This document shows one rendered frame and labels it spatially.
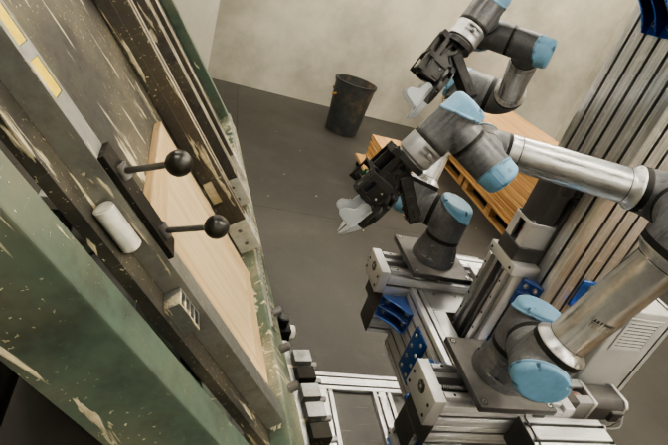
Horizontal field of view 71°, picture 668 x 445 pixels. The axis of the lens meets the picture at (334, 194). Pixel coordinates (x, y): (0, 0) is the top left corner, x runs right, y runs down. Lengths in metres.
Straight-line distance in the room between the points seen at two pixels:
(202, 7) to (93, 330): 4.57
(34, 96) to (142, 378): 0.37
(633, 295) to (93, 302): 0.89
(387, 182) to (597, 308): 0.48
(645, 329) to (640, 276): 0.66
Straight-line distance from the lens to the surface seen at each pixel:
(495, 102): 1.60
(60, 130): 0.71
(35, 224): 0.50
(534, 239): 1.41
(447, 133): 0.88
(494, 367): 1.29
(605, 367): 1.73
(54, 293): 0.52
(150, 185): 0.97
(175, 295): 0.83
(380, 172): 0.89
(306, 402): 1.40
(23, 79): 0.69
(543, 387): 1.12
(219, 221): 0.72
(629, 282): 1.04
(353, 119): 5.70
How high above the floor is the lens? 1.83
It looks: 26 degrees down
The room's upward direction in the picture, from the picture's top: 19 degrees clockwise
